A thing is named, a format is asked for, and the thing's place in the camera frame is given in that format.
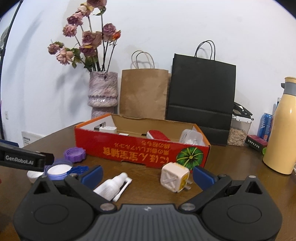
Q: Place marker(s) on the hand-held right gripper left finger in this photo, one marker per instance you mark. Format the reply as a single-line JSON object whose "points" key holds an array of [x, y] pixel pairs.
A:
{"points": [[92, 177]]}

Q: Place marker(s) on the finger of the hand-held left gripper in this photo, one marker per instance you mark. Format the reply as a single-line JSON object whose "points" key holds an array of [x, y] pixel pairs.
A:
{"points": [[45, 158]]}

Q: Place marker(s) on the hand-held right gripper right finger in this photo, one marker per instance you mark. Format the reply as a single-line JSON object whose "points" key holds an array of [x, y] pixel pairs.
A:
{"points": [[203, 177]]}

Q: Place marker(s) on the blue lid with white liner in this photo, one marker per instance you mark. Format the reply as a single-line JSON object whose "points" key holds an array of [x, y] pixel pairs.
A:
{"points": [[59, 170]]}

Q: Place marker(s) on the white ribbed bottle cap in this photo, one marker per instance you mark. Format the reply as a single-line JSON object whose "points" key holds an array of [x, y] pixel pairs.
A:
{"points": [[34, 175]]}

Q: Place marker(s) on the small white spray bottle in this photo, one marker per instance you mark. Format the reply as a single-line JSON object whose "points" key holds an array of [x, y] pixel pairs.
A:
{"points": [[111, 186]]}

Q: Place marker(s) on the beige cube plug adapter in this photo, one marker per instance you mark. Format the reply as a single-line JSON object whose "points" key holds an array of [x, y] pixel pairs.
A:
{"points": [[173, 177]]}

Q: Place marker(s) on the white charger block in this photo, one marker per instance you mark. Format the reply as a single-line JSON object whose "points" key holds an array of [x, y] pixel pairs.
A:
{"points": [[107, 129]]}

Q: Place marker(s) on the red cardboard box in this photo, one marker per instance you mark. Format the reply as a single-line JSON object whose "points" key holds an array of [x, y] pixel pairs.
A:
{"points": [[138, 150]]}

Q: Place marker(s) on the red and white lint brush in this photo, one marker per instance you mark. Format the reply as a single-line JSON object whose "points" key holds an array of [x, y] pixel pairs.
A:
{"points": [[157, 135]]}

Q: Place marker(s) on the dark blue jar lid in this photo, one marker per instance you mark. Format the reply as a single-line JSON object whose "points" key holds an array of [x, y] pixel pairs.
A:
{"points": [[79, 169]]}

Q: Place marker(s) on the white poster board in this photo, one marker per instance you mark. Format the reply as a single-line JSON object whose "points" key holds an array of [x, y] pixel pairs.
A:
{"points": [[31, 139]]}

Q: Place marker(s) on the purple jar lid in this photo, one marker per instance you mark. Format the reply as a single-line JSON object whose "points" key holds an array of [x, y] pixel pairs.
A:
{"points": [[74, 154]]}

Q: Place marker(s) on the clear container of seeds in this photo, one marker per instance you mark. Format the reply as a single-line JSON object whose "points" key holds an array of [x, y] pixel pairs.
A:
{"points": [[238, 135]]}

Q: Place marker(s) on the dark red small box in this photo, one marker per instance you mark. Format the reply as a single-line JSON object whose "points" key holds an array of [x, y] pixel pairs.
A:
{"points": [[255, 141]]}

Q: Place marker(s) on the blue drink can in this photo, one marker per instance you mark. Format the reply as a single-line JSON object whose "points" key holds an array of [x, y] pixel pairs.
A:
{"points": [[264, 126]]}

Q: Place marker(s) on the black paper bag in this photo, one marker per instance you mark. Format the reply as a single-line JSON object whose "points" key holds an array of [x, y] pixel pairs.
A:
{"points": [[201, 92]]}

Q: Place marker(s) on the mottled purple ceramic vase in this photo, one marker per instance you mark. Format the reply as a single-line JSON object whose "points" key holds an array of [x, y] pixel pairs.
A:
{"points": [[103, 92]]}

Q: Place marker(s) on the yellow thermos jug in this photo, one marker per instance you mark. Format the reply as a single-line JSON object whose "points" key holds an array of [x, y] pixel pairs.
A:
{"points": [[282, 139]]}

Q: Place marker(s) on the brown paper bag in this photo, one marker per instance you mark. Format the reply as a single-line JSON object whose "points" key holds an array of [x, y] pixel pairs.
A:
{"points": [[143, 92]]}

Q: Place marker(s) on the dried rose bouquet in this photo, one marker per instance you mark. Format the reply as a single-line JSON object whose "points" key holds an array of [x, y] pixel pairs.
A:
{"points": [[89, 39]]}

